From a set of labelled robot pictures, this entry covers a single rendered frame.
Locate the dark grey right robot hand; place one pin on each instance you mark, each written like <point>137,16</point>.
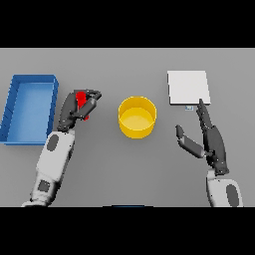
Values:
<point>214,142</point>

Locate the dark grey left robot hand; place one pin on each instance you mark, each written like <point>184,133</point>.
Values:
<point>68,109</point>

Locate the red beaker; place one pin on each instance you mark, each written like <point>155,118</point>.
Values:
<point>81,99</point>

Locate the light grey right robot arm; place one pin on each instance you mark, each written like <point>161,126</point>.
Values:
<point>222,191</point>

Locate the pale square measuring scale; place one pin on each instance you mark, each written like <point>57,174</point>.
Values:
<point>188,87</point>

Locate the yellow bowl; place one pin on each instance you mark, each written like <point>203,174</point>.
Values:
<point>137,117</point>

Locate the blue tray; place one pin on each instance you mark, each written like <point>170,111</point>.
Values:
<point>30,109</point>

